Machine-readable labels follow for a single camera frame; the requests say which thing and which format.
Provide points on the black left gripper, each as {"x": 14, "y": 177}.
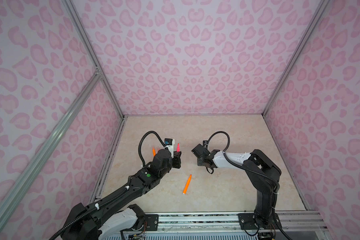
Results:
{"x": 176, "y": 158}

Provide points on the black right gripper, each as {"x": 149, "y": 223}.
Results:
{"x": 198, "y": 162}

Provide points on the orange pen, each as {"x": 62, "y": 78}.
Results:
{"x": 187, "y": 184}

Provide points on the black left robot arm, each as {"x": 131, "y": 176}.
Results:
{"x": 123, "y": 198}

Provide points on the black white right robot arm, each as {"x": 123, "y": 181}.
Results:
{"x": 264, "y": 175}

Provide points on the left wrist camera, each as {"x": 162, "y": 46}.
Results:
{"x": 170, "y": 145}

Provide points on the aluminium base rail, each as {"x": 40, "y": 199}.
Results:
{"x": 137, "y": 225}

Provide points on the aluminium corner post left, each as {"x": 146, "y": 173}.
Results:
{"x": 88, "y": 46}

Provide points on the aluminium corner post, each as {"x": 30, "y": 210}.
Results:
{"x": 317, "y": 17}
{"x": 88, "y": 46}

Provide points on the aluminium corner post right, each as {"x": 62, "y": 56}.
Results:
{"x": 317, "y": 17}

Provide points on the aluminium diagonal wall bar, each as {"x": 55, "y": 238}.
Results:
{"x": 21, "y": 186}

